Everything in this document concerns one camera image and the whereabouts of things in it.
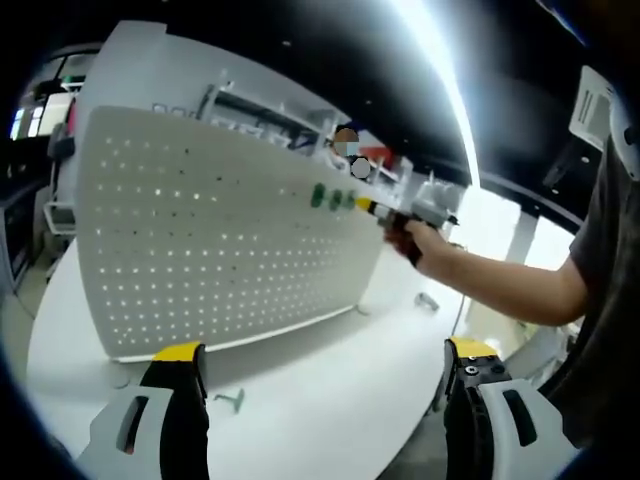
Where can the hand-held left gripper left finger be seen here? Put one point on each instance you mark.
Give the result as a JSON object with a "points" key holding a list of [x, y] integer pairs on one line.
{"points": [[150, 430]]}

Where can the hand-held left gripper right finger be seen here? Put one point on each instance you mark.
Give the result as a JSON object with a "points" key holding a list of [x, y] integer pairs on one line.
{"points": [[500, 430]]}

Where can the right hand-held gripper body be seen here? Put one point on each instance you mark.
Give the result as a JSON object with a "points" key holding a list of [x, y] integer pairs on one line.
{"points": [[435, 207]]}

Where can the green hook assembly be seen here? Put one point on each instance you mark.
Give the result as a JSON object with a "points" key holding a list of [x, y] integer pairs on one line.
{"points": [[318, 195], [350, 200], [336, 199], [236, 399]]}

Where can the white perforated mounting plate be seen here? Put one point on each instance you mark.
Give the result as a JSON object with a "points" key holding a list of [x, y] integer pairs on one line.
{"points": [[225, 240]]}

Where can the person's right hand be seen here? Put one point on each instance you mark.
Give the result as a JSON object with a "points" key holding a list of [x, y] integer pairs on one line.
{"points": [[415, 237]]}

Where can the small grey metal clamp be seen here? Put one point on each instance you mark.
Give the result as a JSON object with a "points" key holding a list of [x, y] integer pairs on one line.
{"points": [[426, 301]]}

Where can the ceiling light strip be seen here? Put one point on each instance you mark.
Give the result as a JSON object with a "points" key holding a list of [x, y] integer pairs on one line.
{"points": [[445, 85]]}

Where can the white shelf rack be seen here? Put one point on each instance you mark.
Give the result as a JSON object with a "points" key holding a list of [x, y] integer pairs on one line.
{"points": [[260, 112]]}

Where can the person's dark grey shirt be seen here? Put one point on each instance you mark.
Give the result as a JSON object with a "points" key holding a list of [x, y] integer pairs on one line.
{"points": [[615, 300]]}

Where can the white ceiling air vent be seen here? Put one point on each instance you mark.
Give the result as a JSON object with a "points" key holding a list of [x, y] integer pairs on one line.
{"points": [[590, 107]]}

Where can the white cart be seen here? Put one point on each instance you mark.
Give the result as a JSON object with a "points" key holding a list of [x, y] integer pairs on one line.
{"points": [[59, 217]]}

